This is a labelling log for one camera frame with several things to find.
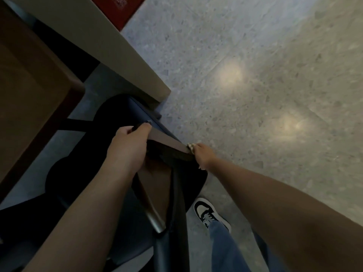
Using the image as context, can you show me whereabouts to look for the red panel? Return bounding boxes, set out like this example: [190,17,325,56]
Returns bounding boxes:
[91,0,148,32]

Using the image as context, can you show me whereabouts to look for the person's left forearm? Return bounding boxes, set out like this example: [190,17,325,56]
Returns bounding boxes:
[24,163,137,272]

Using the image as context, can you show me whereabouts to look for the person's left hand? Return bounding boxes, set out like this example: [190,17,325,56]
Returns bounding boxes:
[105,122,153,174]

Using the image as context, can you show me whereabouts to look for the brown wooden table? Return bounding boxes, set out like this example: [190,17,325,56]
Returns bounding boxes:
[0,0,98,203]

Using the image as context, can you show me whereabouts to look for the person's right forearm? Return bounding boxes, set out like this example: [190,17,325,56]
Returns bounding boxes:
[209,158,363,272]

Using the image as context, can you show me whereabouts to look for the beige partition wall panel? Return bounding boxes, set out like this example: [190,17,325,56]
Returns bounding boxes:
[6,0,171,103]

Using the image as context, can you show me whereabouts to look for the black chair with brown back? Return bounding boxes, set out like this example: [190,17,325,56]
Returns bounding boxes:
[0,93,209,272]

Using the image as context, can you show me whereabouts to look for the person's right hand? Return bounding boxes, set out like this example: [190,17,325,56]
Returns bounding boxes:
[193,143,219,171]

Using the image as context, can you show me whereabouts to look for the black and white sneaker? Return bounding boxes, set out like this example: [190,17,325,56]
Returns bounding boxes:
[193,198,232,233]

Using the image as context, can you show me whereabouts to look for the blue jeans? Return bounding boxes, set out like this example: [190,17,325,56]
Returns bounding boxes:
[208,219,288,272]

